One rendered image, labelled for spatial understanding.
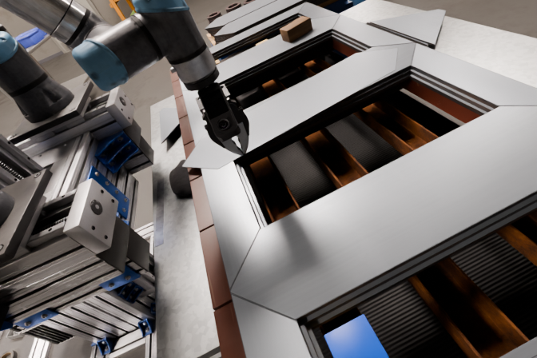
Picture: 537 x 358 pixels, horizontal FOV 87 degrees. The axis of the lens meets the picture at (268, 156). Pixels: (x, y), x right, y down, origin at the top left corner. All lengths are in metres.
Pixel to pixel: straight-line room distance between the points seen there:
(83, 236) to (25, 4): 0.40
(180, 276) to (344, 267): 0.47
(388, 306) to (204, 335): 0.43
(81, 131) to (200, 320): 0.70
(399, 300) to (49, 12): 0.89
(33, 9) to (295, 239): 0.57
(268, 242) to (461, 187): 0.36
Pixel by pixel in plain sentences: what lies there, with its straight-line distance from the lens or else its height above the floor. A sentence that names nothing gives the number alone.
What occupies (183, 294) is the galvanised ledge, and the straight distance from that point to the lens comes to 0.81.
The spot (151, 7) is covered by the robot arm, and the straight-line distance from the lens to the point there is 0.51.
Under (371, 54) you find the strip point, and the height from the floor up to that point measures 0.85.
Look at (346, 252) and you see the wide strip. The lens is 0.52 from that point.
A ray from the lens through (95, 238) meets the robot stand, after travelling 0.67.
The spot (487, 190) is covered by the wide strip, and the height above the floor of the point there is 0.85.
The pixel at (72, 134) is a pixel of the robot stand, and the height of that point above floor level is 0.96.
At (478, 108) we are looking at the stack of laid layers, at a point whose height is 0.83.
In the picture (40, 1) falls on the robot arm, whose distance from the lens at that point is 0.61.
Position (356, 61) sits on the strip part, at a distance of 0.99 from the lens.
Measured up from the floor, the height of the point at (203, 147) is 0.85.
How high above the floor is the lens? 1.31
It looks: 41 degrees down
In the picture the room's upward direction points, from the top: 24 degrees counter-clockwise
